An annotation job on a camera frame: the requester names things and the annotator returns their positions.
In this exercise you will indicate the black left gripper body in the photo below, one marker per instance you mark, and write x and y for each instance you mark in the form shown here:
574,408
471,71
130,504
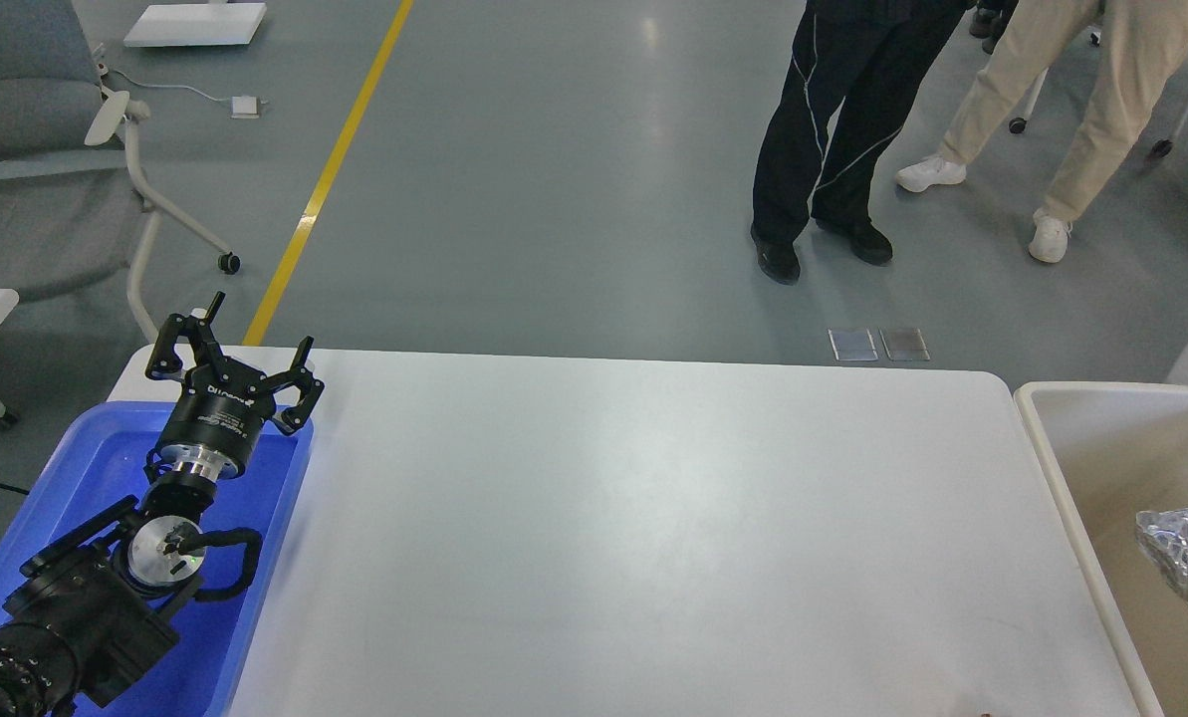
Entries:
216,413

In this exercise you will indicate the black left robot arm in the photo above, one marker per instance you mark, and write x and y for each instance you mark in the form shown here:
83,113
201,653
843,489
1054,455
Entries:
93,614

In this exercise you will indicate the beige plastic tray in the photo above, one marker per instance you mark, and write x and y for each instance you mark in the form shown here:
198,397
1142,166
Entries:
1110,450

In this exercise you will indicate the grey office chair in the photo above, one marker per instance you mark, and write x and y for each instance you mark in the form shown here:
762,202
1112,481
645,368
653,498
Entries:
75,203

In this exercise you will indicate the white flat base board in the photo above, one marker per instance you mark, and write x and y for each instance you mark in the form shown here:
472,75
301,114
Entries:
196,25

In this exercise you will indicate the right metal floor plate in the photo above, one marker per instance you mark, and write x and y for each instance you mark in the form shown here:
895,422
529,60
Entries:
905,344

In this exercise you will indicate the metal floor plate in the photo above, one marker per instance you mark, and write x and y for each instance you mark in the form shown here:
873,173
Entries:
853,344
905,344

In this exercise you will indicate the left metal floor plate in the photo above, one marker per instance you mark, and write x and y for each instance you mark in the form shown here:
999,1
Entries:
853,344

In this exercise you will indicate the person with black shoes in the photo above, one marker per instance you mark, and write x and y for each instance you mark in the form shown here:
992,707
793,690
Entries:
989,21

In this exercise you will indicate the person in black clothes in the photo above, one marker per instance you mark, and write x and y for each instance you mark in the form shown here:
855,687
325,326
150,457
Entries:
852,80

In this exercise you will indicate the white power adapter with cable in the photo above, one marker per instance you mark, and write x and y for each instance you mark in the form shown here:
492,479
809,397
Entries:
241,107

